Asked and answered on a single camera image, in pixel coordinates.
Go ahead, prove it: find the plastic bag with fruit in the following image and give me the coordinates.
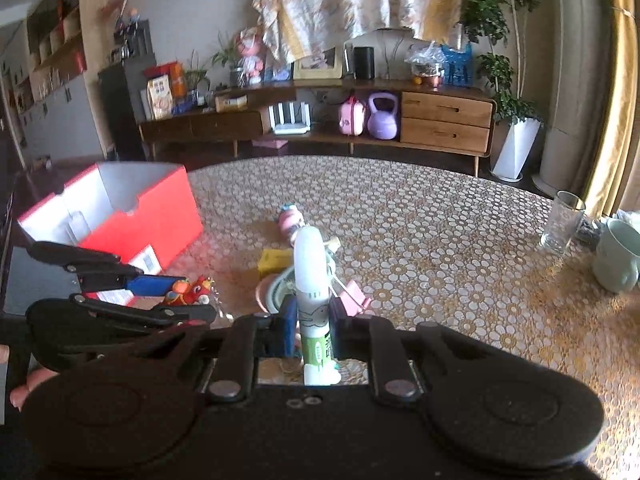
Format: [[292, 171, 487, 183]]
[[405, 41, 446, 89]]

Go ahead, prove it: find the cereal box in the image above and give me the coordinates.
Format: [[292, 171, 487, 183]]
[[146, 75, 174, 120]]

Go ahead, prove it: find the clear drinking glass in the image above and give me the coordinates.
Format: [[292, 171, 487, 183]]
[[539, 190, 586, 255]]

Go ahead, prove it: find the white planter pot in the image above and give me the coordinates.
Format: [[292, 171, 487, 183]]
[[491, 118, 541, 183]]

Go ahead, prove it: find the orange red toy figure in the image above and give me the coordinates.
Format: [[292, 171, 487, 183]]
[[162, 276, 214, 307]]

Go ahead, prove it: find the black speaker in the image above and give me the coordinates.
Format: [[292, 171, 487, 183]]
[[352, 47, 375, 80]]

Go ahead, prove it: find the pink small toy bottle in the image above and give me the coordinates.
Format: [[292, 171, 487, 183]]
[[278, 204, 306, 246]]

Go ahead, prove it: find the white wifi router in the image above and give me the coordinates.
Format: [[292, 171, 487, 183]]
[[268, 101, 311, 136]]

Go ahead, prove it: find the pink binder clip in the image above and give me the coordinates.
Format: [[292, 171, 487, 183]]
[[330, 275, 372, 316]]

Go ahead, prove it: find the white green marker pen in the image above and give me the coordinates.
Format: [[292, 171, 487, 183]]
[[294, 226, 341, 386]]

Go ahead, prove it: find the pink plush doll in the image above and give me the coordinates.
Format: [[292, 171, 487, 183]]
[[235, 27, 264, 86]]

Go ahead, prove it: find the red cardboard box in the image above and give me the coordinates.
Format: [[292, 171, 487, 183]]
[[17, 162, 203, 306]]

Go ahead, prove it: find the pink flat box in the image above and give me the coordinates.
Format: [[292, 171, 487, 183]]
[[252, 140, 288, 157]]

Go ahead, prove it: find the person's left hand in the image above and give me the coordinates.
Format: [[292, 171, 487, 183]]
[[9, 367, 58, 412]]

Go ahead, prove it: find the yellow small box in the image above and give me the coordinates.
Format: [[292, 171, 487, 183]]
[[257, 248, 293, 278]]

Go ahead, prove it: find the cream picture frame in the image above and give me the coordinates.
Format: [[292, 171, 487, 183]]
[[293, 48, 343, 80]]

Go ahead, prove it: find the wooden wall shelf unit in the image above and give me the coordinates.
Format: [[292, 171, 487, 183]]
[[1, 0, 113, 165]]

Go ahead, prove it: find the green potted tree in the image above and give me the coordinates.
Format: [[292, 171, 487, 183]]
[[460, 0, 542, 125]]

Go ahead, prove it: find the long wooden tv sideboard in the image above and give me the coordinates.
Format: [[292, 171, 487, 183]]
[[139, 79, 496, 168]]

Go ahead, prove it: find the floral curtain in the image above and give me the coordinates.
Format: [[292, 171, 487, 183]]
[[253, 0, 462, 64]]

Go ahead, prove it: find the pale green mug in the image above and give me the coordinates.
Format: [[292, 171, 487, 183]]
[[592, 219, 639, 294]]

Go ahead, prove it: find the purple kettlebell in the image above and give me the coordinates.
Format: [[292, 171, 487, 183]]
[[368, 92, 399, 141]]

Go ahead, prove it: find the black tall cabinet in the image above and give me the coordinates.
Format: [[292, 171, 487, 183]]
[[98, 20, 156, 160]]

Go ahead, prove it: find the orange juice bottle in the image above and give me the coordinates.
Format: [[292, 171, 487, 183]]
[[169, 61, 188, 100]]

